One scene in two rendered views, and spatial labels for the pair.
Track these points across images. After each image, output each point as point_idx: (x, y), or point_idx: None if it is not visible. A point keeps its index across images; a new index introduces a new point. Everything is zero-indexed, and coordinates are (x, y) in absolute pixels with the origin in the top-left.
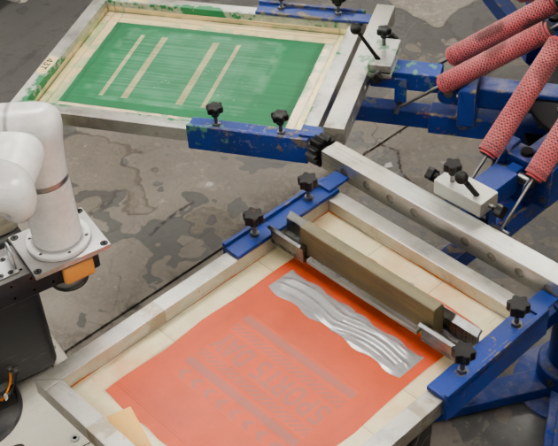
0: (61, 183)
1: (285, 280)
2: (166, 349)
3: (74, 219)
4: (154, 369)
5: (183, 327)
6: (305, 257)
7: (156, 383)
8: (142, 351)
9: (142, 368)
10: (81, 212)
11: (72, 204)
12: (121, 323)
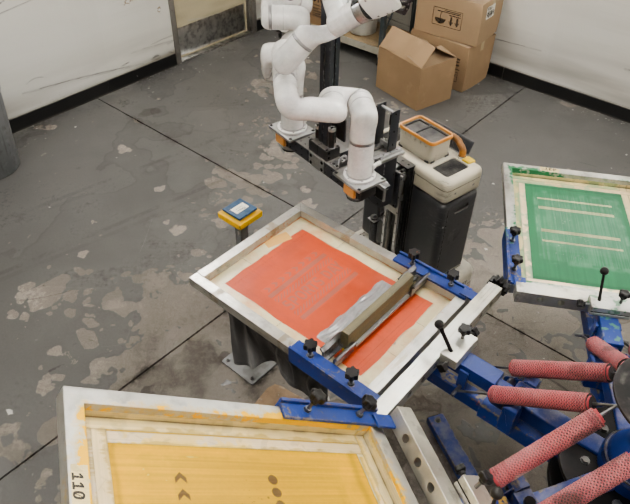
0: (356, 145)
1: (387, 285)
2: (329, 246)
3: (357, 168)
4: (316, 243)
5: (346, 250)
6: None
7: (307, 245)
8: (328, 238)
9: (316, 239)
10: (381, 179)
11: (359, 160)
12: (338, 224)
